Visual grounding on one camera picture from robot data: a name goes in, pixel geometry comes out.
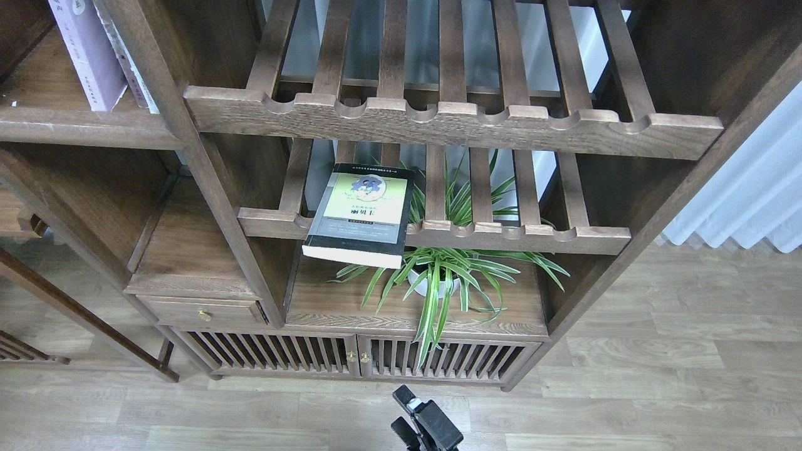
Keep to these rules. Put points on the dark wooden side furniture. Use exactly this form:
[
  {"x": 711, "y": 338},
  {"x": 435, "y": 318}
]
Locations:
[{"x": 58, "y": 311}]

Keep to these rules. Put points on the white book behind post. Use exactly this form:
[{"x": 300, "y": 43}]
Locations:
[{"x": 136, "y": 83}]

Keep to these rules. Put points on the dark wooden bookshelf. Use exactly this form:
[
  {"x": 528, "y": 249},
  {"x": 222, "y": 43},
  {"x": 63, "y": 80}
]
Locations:
[{"x": 582, "y": 126}]

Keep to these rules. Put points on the white and lilac book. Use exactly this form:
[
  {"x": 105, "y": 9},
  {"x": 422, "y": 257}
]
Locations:
[{"x": 91, "y": 53}]

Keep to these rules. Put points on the white pleated curtain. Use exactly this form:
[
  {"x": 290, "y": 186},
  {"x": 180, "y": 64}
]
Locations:
[{"x": 756, "y": 195}]

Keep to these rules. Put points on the white plant pot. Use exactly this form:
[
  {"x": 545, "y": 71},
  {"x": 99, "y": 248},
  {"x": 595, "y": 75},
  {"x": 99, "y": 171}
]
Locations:
[{"x": 422, "y": 287}]

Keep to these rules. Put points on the green spider plant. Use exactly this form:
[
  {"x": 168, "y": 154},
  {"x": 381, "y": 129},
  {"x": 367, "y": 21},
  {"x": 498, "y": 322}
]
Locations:
[{"x": 466, "y": 264}]

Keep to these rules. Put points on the black and green book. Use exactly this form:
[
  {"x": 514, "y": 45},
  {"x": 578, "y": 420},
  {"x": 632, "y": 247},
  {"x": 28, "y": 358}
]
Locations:
[{"x": 362, "y": 217}]

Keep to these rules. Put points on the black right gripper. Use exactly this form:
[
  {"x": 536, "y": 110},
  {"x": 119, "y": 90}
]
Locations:
[{"x": 435, "y": 430}]

